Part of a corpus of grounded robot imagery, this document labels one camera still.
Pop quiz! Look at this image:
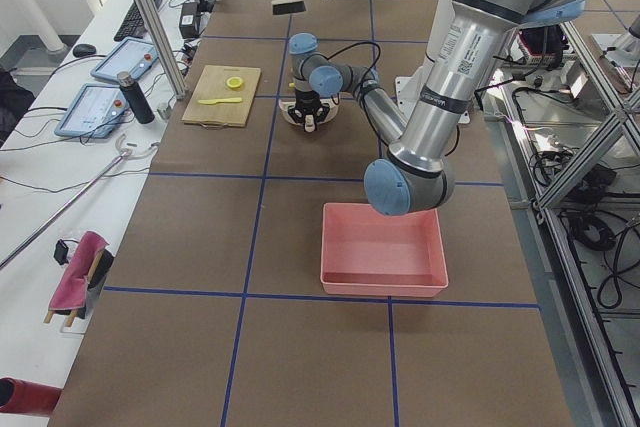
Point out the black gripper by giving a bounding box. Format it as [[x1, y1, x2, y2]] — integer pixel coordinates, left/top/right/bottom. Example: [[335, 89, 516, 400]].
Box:
[[287, 90, 330, 127]]

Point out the beige dustpan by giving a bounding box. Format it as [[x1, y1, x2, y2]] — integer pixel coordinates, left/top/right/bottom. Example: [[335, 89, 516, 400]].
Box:
[[279, 99, 339, 133]]

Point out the beige hand brush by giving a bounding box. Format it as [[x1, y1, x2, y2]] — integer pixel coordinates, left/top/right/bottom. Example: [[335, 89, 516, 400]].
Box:
[[271, 0, 307, 16]]

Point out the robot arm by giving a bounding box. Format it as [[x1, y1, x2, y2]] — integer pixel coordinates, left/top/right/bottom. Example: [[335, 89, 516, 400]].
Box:
[[289, 0, 586, 216]]

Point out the pink plastic bin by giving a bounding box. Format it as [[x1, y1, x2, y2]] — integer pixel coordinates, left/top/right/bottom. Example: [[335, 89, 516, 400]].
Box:
[[320, 203, 449, 298]]

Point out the yellow toy knife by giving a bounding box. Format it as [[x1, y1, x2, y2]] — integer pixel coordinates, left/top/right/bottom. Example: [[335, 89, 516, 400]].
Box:
[[197, 97, 243, 105]]

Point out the yellow toy lemon slice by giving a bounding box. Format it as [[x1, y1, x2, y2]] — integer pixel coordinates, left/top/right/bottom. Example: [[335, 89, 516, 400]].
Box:
[[226, 76, 244, 90]]

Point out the wooden cutting board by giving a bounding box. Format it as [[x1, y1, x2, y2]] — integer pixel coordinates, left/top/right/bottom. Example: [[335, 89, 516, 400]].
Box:
[[182, 65, 261, 128]]

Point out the black power adapter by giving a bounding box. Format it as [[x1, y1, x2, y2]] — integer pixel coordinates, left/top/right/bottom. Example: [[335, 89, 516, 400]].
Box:
[[179, 2, 201, 39]]

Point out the black water bottle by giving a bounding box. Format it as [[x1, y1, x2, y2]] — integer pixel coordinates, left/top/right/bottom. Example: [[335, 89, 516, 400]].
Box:
[[117, 71, 155, 125]]

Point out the far teach pendant tablet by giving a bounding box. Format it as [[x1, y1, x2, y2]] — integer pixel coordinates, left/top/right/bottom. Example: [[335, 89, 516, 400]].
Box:
[[90, 37, 158, 83]]

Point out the teach pendant tablet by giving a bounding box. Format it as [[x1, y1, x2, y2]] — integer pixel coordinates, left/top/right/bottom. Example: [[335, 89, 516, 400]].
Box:
[[54, 84, 128, 139], [90, 37, 158, 83]]

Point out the metal grabber stick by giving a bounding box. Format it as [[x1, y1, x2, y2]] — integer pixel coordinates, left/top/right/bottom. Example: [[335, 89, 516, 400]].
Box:
[[0, 133, 160, 271]]

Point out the black keyboard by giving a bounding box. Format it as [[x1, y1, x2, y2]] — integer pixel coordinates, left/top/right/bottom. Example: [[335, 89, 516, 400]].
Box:
[[113, 3, 147, 42]]

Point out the near teach pendant tablet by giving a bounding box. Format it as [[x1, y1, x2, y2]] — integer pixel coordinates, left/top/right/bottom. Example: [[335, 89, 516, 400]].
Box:
[[54, 84, 128, 139]]

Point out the black computer mouse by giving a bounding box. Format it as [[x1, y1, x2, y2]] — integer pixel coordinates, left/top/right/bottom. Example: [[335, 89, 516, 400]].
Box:
[[72, 43, 97, 58]]

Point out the pink cloth on stand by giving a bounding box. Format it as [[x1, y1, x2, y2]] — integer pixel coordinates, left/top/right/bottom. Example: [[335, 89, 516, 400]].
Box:
[[43, 231, 114, 327]]

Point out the red cylinder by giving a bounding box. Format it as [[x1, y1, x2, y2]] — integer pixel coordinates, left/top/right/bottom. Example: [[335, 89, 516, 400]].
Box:
[[1, 377, 62, 417]]

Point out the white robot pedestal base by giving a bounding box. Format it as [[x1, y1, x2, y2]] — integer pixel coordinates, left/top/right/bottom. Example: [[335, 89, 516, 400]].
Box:
[[394, 0, 474, 125]]

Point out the aluminium frame post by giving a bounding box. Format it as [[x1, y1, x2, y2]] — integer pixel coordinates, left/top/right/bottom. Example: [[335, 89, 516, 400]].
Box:
[[133, 0, 187, 100]]

